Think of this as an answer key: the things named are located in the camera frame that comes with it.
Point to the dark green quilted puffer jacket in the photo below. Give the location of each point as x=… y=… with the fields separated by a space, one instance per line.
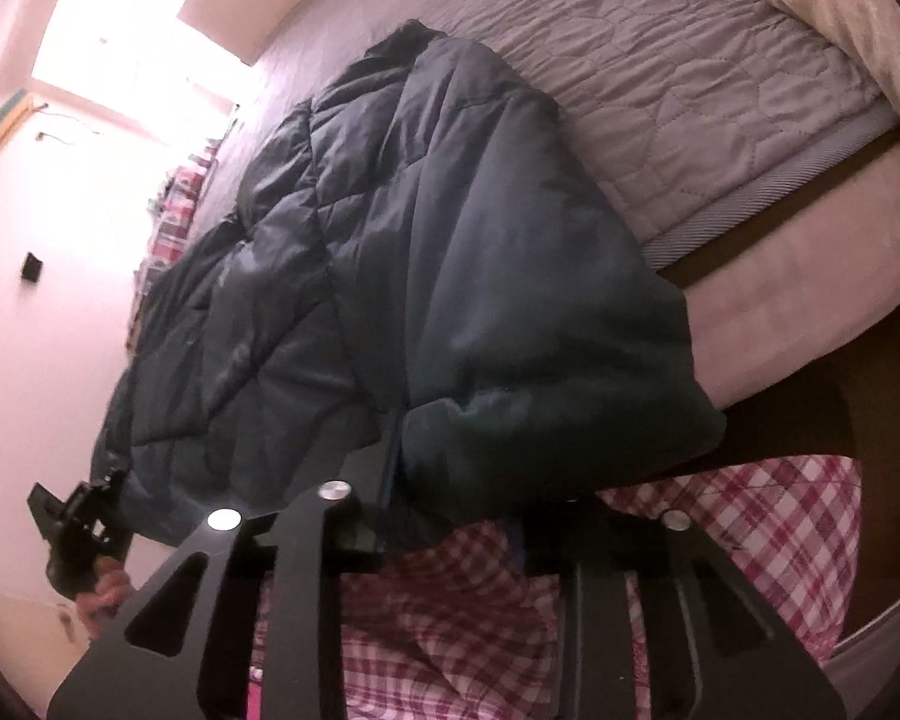
x=415 y=253

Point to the beige bed frame base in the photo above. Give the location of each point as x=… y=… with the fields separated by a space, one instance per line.
x=798 y=280

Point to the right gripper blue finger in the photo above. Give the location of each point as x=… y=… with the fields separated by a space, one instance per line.
x=384 y=471

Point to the red plaid cloth on nightstand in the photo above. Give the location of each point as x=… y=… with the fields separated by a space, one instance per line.
x=173 y=217

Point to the grey quilted bed mattress cover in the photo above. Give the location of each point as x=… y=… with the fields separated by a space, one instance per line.
x=692 y=115

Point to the person's left hand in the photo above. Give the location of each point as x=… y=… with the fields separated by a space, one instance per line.
x=97 y=607

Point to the black wall switch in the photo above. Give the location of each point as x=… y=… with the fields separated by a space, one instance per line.
x=30 y=271

